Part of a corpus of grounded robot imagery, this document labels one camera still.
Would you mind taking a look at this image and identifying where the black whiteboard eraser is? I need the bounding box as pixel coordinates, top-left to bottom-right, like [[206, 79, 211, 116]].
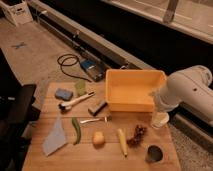
[[88, 101, 107, 116]]

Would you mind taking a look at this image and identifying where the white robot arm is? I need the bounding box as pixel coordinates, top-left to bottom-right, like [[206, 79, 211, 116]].
[[152, 65, 213, 127]]

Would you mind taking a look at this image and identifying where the dark grape bunch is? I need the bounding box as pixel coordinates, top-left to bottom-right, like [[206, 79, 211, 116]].
[[127, 125, 147, 147]]

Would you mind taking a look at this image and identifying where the dark metal cup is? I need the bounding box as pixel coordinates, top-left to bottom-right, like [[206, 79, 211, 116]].
[[145, 145, 163, 163]]

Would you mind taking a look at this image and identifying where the yellow corn cob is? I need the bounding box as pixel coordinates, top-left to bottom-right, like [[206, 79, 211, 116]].
[[117, 129, 128, 157]]

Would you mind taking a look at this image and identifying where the yellow plastic bin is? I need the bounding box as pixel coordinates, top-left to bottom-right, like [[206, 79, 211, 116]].
[[105, 69, 166, 112]]

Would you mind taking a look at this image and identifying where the blue power box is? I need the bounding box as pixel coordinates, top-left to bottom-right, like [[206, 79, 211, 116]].
[[80, 59, 104, 82]]

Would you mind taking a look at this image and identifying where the green chili pepper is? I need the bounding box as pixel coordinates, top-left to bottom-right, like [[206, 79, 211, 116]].
[[72, 117, 81, 145]]

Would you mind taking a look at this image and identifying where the blue sponge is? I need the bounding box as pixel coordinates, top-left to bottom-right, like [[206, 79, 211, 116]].
[[55, 88, 73, 101]]

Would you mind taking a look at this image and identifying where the blue cloth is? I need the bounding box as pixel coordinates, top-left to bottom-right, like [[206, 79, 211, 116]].
[[42, 117, 67, 156]]

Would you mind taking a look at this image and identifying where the black chair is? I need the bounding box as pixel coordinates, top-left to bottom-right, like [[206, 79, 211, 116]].
[[0, 49, 40, 171]]

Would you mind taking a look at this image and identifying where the white cardboard box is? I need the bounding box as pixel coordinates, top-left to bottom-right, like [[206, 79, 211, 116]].
[[0, 0, 33, 27]]

